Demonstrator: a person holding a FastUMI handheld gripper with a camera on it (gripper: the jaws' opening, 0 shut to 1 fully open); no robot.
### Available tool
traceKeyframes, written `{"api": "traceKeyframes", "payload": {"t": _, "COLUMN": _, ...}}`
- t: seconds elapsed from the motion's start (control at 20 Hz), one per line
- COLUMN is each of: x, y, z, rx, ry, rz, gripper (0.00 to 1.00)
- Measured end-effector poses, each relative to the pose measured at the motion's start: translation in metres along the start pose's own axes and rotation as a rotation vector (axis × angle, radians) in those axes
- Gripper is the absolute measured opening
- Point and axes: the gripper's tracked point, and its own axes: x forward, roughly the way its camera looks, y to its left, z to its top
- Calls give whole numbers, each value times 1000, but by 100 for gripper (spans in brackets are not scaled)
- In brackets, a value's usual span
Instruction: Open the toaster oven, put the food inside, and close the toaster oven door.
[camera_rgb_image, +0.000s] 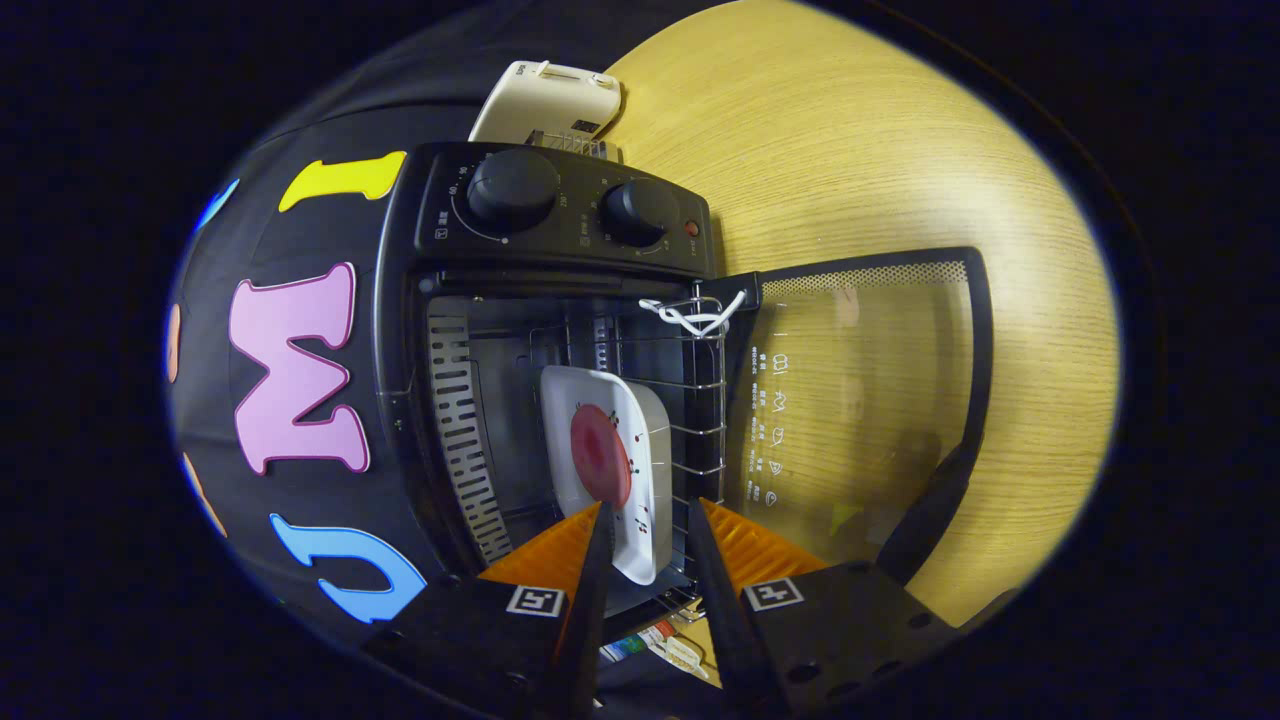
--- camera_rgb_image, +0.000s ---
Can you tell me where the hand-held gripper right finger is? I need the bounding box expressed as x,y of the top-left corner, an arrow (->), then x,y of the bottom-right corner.
687,497 -> 1011,720

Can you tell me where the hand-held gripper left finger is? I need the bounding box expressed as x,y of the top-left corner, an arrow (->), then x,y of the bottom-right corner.
360,502 -> 614,720

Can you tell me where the pink round meat slice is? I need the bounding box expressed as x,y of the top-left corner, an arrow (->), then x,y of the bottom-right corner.
570,404 -> 633,509

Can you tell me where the white square plate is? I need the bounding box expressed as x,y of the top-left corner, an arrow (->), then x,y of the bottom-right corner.
540,365 -> 673,587

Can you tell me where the black toaster oven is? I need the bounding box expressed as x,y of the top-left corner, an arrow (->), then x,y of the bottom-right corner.
372,140 -> 993,641

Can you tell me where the white bread toaster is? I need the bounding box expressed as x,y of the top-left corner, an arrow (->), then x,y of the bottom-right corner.
468,60 -> 623,161

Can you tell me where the wire oven rack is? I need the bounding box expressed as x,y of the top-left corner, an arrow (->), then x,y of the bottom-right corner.
530,283 -> 731,606

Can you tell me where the white string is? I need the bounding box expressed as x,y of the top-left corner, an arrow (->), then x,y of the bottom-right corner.
638,290 -> 749,339

